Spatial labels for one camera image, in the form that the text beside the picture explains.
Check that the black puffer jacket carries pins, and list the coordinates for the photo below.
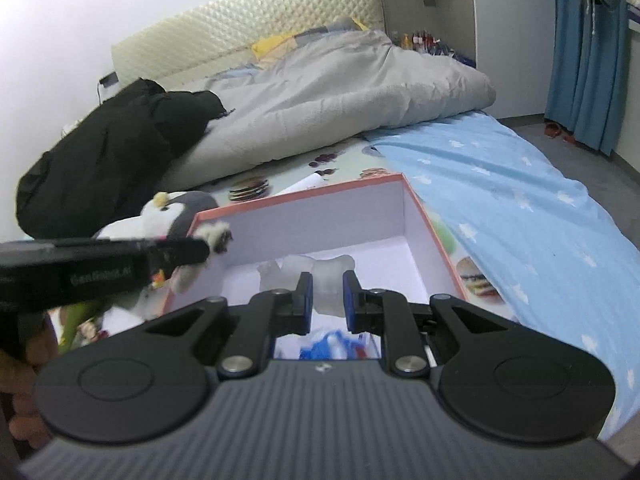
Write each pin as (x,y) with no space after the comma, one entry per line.
(100,160)

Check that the grey penguin plush toy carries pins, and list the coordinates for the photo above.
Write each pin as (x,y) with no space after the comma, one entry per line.
(175,210)

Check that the green padded massage stick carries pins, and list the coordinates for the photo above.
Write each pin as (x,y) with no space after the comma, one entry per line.
(75,325)

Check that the blue printed plastic bag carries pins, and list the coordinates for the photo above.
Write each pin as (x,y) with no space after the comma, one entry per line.
(332,347)

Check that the red slippers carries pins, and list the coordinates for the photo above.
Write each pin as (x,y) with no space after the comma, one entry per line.
(552,130)

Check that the beige quilted headboard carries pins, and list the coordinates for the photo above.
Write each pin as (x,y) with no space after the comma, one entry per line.
(240,25)

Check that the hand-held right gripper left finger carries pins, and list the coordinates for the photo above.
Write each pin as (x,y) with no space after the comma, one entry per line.
(306,305)

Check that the person's left hand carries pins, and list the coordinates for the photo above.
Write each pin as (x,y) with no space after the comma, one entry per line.
(22,390)

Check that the blue star print bed sheet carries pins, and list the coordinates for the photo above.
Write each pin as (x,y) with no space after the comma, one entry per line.
(500,200)

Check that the grey wardrobe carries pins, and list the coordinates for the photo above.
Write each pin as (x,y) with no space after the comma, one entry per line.
(510,35)

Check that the row of small bottles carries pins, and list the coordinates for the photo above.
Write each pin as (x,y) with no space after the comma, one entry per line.
(425,42)

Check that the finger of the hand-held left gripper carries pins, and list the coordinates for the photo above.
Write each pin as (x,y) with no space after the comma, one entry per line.
(182,251)

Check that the yellow pillow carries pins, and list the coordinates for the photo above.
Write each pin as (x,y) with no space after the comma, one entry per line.
(270,46)

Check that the grey duvet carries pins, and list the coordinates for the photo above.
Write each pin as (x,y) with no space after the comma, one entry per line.
(325,90)

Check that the blue curtain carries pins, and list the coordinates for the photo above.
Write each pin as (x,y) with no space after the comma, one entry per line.
(585,60)

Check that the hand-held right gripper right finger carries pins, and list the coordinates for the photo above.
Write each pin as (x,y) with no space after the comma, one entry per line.
(348,305)

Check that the small panda plush toy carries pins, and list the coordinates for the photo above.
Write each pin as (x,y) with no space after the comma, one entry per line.
(217,235)

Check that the white paper piece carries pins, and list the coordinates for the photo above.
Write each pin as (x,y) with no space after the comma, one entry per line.
(307,183)

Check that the orange cardboard box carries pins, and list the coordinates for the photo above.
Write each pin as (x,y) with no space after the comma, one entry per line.
(350,220)

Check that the black wall charger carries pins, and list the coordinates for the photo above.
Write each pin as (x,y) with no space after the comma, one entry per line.
(107,79)

